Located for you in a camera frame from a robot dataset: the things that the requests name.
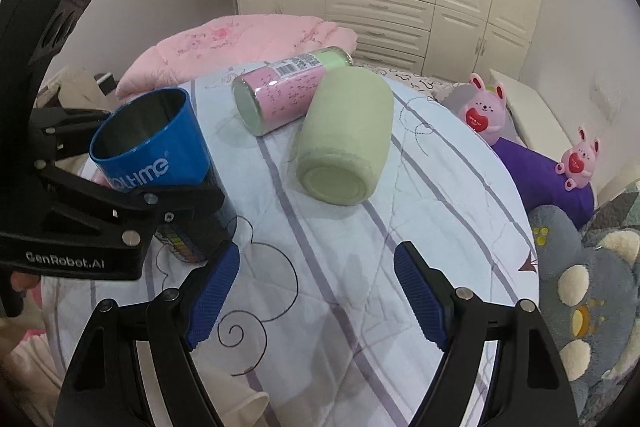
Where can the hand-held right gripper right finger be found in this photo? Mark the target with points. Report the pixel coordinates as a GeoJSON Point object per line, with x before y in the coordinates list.
{"type": "Point", "coordinates": [417, 294]}

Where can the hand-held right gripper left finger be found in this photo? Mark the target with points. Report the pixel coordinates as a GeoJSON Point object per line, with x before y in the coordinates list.
{"type": "Point", "coordinates": [212, 294]}

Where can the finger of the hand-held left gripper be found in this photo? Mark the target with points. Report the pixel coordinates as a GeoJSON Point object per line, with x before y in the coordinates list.
{"type": "Point", "coordinates": [65, 127]}
{"type": "Point", "coordinates": [165, 202]}

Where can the blue cup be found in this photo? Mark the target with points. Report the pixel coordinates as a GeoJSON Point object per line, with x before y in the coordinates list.
{"type": "Point", "coordinates": [150, 142]}

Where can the pink and green labelled cup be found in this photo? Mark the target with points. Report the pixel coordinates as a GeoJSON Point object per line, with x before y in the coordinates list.
{"type": "Point", "coordinates": [285, 94]}

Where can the light green cup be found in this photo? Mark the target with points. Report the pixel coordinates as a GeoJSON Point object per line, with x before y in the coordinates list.
{"type": "Point", "coordinates": [345, 132]}

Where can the person's left hand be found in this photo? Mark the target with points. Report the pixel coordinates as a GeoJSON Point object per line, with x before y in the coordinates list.
{"type": "Point", "coordinates": [24, 282]}

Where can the pink clothing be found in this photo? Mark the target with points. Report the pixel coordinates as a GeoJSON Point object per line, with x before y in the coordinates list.
{"type": "Point", "coordinates": [25, 382]}

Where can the pink quilt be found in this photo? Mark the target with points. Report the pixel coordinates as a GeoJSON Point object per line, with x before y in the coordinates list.
{"type": "Point", "coordinates": [200, 47]}

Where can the purple pillow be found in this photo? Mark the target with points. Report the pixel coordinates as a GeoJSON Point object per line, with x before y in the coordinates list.
{"type": "Point", "coordinates": [535, 177]}

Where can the grey plush toy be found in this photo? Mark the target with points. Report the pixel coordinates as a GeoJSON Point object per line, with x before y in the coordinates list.
{"type": "Point", "coordinates": [585, 287]}

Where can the pink bunny toy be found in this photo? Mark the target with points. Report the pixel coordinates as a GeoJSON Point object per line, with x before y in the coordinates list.
{"type": "Point", "coordinates": [484, 114]}
{"type": "Point", "coordinates": [580, 162]}

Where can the patterned bed sheet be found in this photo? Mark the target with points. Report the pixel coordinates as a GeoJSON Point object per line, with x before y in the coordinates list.
{"type": "Point", "coordinates": [415, 82]}

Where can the white bedside cabinet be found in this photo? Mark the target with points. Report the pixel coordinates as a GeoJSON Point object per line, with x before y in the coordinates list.
{"type": "Point", "coordinates": [537, 112]}

